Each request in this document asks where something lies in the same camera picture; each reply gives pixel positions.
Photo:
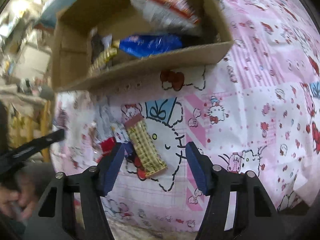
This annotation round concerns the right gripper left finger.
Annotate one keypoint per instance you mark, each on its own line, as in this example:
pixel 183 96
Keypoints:
pixel 109 167

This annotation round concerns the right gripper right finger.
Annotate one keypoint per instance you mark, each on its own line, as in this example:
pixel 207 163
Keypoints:
pixel 201 168

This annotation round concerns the red chocolate bar packet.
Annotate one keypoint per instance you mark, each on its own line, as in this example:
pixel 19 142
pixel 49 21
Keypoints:
pixel 106 147

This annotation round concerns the yellow wafer snack packet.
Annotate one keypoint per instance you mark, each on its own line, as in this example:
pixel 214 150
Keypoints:
pixel 142 143

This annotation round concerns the blue yellow snack bag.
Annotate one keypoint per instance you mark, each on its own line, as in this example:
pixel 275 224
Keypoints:
pixel 147 45

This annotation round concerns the white red snack bag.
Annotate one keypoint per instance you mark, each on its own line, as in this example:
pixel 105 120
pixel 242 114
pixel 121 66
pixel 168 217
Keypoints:
pixel 174 16

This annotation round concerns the white stick snack packet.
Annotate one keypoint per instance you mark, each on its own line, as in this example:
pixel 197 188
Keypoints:
pixel 121 136

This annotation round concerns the person's left hand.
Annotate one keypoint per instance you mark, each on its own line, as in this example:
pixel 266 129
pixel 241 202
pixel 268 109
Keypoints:
pixel 26 199

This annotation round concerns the pink cartoon bed sheet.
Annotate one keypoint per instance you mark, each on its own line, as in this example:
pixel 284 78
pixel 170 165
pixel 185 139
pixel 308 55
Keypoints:
pixel 256 110

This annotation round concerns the yellow wafer packet in box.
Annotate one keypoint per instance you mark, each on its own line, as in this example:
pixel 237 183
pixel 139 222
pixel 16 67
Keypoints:
pixel 102 62

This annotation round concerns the dark chocolate packet in box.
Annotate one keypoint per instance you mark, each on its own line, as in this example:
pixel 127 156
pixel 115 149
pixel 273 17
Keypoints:
pixel 96 44

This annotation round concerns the brown cardboard box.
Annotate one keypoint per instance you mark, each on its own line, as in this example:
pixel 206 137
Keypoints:
pixel 118 19

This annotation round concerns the teal cushion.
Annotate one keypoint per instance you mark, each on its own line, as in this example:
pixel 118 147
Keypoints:
pixel 48 18

